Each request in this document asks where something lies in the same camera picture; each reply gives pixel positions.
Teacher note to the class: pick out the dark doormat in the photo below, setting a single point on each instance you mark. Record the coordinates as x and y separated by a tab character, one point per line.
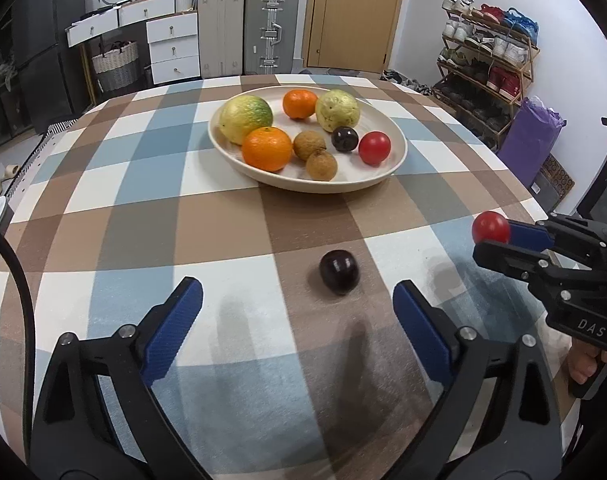
553	182

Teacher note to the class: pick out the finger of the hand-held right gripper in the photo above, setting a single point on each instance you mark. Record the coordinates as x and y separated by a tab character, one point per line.
508	257
526	235

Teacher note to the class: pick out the cream round plate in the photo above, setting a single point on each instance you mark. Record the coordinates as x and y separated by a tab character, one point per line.
356	172

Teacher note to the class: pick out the wooden door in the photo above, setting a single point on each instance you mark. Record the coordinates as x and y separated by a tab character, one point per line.
353	20

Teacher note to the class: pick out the red tomato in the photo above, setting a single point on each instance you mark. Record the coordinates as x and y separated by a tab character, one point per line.
374	148
489	226

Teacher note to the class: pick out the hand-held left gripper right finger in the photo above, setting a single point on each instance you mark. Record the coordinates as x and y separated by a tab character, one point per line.
423	330

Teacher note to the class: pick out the dark purple plum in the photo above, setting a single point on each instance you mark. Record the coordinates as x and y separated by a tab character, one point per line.
338	271
344	139

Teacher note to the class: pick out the large orange mandarin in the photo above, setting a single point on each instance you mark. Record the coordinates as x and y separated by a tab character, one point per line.
267	149

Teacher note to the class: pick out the rows of shoes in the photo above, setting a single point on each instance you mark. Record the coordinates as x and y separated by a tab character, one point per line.
483	40

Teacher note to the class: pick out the small orange mandarin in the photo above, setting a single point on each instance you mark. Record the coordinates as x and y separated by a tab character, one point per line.
299	104

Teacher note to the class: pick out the beige suitcase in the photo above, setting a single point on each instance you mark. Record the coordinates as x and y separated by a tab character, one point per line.
221	30

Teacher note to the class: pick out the yellow green guava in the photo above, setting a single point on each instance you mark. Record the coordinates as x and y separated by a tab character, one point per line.
337	109
243	117

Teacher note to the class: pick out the silver suitcase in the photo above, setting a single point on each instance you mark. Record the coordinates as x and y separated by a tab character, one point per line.
271	30

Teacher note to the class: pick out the checked tablecloth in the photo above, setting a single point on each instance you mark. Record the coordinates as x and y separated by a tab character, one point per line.
183	220

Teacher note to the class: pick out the white drawer cabinet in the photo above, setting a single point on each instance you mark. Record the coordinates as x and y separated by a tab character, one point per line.
173	45

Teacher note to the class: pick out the grey wicker basket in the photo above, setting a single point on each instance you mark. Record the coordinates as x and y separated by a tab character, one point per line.
116	67

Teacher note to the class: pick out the dark grey fridge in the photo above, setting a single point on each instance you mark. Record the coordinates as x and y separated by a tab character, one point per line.
38	60

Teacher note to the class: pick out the purple bag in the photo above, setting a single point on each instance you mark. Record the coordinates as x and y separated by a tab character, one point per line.
528	135

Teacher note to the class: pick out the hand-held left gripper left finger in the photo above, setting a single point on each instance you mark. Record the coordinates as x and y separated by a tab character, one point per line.
176	330

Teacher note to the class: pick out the wooden shoe rack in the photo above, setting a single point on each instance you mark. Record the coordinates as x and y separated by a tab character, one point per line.
532	60

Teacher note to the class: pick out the striped floor mat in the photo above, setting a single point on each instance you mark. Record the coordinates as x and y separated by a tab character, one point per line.
61	124

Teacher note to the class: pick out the brown longan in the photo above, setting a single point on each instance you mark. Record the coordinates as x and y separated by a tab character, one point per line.
321	166
308	144

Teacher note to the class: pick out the person's right hand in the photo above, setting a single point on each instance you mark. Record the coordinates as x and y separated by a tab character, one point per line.
581	362

